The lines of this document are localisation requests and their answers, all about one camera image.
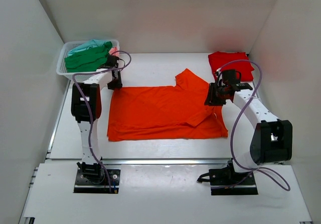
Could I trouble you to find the orange t shirt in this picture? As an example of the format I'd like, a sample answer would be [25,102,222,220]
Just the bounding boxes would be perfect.
[107,69,228,142]

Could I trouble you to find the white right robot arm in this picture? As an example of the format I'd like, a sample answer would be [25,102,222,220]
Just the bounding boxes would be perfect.
[205,69,293,184]

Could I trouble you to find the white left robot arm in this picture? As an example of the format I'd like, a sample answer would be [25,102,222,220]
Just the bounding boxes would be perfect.
[71,54,122,185]

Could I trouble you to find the folded red t shirt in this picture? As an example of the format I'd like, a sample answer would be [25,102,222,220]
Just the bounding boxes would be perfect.
[208,52,254,82]

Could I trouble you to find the pink t shirt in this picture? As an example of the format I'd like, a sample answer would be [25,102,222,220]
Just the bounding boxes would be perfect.
[108,47,118,55]

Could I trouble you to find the green t shirt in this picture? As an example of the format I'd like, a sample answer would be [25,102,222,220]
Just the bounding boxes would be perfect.
[65,41,112,72]

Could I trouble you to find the teal t shirt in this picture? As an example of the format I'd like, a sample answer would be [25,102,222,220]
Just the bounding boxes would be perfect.
[68,39,106,56]

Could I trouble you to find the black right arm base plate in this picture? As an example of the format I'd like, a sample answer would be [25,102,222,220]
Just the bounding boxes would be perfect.
[197,160,258,196]

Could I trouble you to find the aluminium table rail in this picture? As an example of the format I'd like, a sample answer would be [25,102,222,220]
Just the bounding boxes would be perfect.
[46,80,284,166]

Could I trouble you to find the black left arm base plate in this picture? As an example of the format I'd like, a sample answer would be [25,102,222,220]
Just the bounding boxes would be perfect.
[73,167,121,194]

